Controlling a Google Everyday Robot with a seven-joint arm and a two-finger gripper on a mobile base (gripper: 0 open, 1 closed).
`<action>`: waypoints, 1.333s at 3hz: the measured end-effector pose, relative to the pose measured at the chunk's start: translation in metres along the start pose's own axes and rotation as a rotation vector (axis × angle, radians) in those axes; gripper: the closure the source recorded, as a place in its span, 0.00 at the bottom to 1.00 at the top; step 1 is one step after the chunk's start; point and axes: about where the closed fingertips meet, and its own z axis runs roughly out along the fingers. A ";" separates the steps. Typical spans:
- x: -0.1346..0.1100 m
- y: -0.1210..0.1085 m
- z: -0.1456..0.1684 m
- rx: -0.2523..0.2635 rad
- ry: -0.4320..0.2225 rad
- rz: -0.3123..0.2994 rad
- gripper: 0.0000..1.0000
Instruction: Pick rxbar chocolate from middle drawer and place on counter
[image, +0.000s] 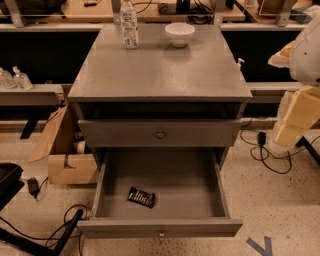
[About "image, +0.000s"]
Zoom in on black stand leg with cables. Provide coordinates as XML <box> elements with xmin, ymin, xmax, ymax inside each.
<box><xmin>0</xmin><ymin>209</ymin><xmax>84</xmax><ymax>256</ymax></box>

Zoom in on clear plastic water bottle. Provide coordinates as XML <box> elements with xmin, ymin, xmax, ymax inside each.
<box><xmin>120</xmin><ymin>0</ymin><xmax>139</xmax><ymax>49</ymax></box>

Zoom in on black bin on left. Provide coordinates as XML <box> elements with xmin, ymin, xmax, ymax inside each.
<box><xmin>0</xmin><ymin>163</ymin><xmax>24</xmax><ymax>211</ymax></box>

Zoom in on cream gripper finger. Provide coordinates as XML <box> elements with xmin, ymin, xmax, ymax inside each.
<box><xmin>268</xmin><ymin>41</ymin><xmax>294</xmax><ymax>68</ymax></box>
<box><xmin>273</xmin><ymin>86</ymin><xmax>320</xmax><ymax>147</ymax></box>

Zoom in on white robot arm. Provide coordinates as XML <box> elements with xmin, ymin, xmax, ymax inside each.
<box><xmin>268</xmin><ymin>16</ymin><xmax>320</xmax><ymax>153</ymax></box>

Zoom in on black rxbar chocolate wrapper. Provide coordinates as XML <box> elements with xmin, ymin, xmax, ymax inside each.
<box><xmin>128</xmin><ymin>187</ymin><xmax>156</xmax><ymax>209</ymax></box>

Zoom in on closed grey top drawer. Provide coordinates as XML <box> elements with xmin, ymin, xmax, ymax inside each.
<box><xmin>78</xmin><ymin>119</ymin><xmax>240</xmax><ymax>147</ymax></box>

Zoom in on black power adapter right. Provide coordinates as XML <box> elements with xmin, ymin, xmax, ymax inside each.
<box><xmin>257</xmin><ymin>132</ymin><xmax>266</xmax><ymax>146</ymax></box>

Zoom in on grey wooden drawer cabinet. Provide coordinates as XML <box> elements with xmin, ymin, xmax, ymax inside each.
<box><xmin>68</xmin><ymin>24</ymin><xmax>251</xmax><ymax>157</ymax></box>

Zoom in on small white pump dispenser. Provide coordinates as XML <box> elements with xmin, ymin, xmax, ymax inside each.
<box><xmin>237</xmin><ymin>58</ymin><xmax>245</xmax><ymax>71</ymax></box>

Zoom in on open brown cardboard box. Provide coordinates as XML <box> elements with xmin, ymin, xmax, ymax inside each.
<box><xmin>27</xmin><ymin>84</ymin><xmax>99</xmax><ymax>186</ymax></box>

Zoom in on open grey middle drawer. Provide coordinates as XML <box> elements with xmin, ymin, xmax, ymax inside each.
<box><xmin>79</xmin><ymin>149</ymin><xmax>243</xmax><ymax>239</ymax></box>

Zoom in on clear sanitizer pump bottle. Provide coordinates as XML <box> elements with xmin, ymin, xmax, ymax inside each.
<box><xmin>13</xmin><ymin>66</ymin><xmax>33</xmax><ymax>90</ymax></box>

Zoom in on black power adapter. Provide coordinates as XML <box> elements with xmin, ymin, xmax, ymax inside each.
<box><xmin>257</xmin><ymin>132</ymin><xmax>266</xmax><ymax>146</ymax></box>
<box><xmin>27</xmin><ymin>177</ymin><xmax>39</xmax><ymax>198</ymax></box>

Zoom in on black power adapter left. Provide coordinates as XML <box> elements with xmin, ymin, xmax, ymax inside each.
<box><xmin>27</xmin><ymin>177</ymin><xmax>39</xmax><ymax>198</ymax></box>

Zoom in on white ceramic bowl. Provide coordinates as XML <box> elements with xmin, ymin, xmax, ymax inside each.
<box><xmin>165</xmin><ymin>23</ymin><xmax>195</xmax><ymax>47</ymax></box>

